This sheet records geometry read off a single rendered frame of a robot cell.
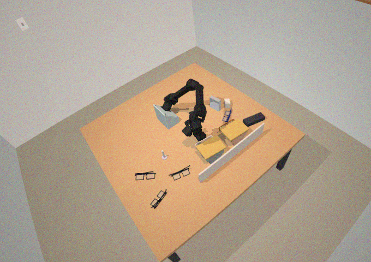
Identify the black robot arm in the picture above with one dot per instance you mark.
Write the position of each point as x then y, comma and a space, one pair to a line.
199, 108

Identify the white curved panel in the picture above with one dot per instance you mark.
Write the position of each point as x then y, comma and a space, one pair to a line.
231, 153

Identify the black square-framed glasses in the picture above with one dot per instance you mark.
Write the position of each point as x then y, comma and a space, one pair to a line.
155, 202

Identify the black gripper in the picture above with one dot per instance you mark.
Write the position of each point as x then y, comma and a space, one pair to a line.
200, 136

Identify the black-framed clear glasses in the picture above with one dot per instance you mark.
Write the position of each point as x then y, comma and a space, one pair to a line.
140, 176
177, 174

